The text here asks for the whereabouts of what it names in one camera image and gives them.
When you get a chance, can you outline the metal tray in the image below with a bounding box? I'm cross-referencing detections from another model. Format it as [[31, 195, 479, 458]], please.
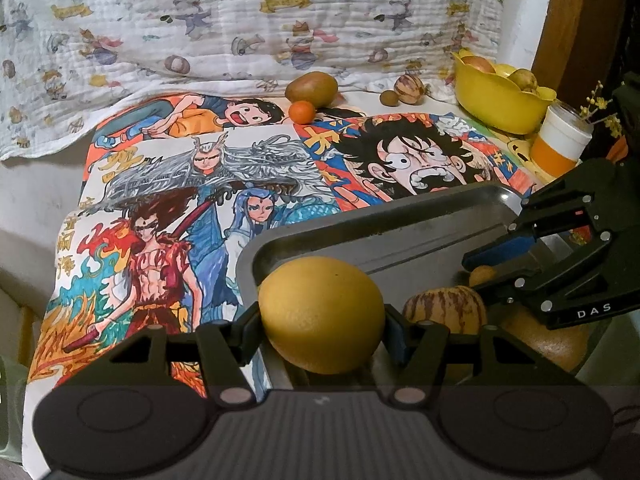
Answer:
[[237, 182, 601, 396]]

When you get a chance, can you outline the red-yellow apple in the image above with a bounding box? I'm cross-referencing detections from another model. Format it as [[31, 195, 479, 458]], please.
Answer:
[[461, 55, 497, 75]]

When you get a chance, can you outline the striped pepino melon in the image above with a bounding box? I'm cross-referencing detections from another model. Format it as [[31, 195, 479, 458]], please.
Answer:
[[393, 74, 425, 104], [402, 285, 488, 336]]

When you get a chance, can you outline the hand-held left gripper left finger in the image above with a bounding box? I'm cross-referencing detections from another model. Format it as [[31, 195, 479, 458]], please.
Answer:
[[65, 304, 264, 409]]

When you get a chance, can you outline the small orange kumquat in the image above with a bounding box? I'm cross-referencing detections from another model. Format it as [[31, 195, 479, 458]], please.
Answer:
[[289, 100, 317, 125]]

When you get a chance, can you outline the white and orange cup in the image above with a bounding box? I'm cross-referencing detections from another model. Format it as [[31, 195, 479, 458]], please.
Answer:
[[530, 101, 593, 178]]

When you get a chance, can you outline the green-brown mango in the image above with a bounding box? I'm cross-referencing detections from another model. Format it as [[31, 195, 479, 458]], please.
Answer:
[[285, 71, 339, 108]]

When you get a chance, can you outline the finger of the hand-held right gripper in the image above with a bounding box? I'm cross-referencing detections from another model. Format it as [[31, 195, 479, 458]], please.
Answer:
[[470, 237, 618, 313], [461, 159, 621, 272]]

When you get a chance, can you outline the yellow plastic bowl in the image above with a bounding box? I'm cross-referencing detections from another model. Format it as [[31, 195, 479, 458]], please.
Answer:
[[452, 49, 557, 135]]

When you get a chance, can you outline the flame warrior drawing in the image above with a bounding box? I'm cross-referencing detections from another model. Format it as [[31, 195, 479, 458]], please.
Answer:
[[27, 127, 331, 398]]

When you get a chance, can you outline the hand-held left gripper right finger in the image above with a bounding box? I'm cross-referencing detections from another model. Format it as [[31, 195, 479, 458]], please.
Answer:
[[382, 305, 587, 409]]

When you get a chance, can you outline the brown kiwi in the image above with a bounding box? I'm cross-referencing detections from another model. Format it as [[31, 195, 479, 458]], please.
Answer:
[[500, 305, 592, 372]]

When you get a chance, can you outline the brown wooden door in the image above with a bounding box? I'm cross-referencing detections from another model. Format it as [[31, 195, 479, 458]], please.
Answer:
[[531, 0, 628, 93]]

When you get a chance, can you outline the yellow lemon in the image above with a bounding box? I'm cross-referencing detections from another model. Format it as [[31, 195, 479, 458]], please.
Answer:
[[257, 256, 387, 375]]

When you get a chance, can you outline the printed white blanket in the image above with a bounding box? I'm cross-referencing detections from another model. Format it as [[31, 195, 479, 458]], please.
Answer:
[[0, 0, 506, 161]]

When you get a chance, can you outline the yellow flower twig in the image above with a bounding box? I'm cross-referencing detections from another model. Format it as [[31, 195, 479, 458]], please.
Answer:
[[580, 80, 623, 138]]

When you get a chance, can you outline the green pear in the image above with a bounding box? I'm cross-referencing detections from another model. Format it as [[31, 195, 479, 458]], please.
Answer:
[[509, 68, 539, 92]]

